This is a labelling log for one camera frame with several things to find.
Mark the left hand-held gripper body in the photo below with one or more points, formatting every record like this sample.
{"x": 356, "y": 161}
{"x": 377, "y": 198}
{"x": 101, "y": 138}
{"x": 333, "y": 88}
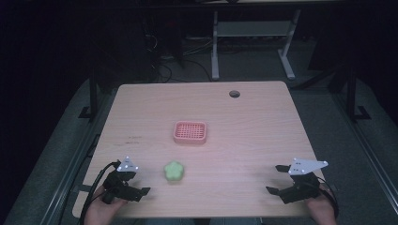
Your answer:
{"x": 119, "y": 187}

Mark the person's left hand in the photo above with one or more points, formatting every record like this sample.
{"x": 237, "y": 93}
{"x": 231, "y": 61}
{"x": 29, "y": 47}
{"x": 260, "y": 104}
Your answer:
{"x": 100, "y": 211}

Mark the person's right hand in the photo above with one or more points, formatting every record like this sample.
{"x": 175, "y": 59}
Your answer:
{"x": 319, "y": 210}

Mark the aluminium floor rail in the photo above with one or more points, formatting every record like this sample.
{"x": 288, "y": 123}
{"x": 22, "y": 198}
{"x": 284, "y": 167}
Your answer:
{"x": 366, "y": 146}
{"x": 75, "y": 162}

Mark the black stand leg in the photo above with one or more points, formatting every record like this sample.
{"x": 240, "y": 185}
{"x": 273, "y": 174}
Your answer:
{"x": 93, "y": 100}
{"x": 351, "y": 100}

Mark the green flower-shaped soap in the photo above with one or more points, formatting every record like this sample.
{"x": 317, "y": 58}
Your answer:
{"x": 174, "y": 171}

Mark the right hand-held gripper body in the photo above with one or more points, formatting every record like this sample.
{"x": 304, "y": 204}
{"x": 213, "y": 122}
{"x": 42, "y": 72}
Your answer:
{"x": 302, "y": 187}

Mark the pink slotted soap dish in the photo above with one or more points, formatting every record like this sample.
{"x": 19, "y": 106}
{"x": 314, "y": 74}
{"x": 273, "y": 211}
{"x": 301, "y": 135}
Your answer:
{"x": 190, "y": 132}

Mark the white metal stand frame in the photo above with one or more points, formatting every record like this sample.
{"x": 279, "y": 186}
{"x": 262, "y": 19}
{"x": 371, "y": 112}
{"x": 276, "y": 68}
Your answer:
{"x": 215, "y": 56}

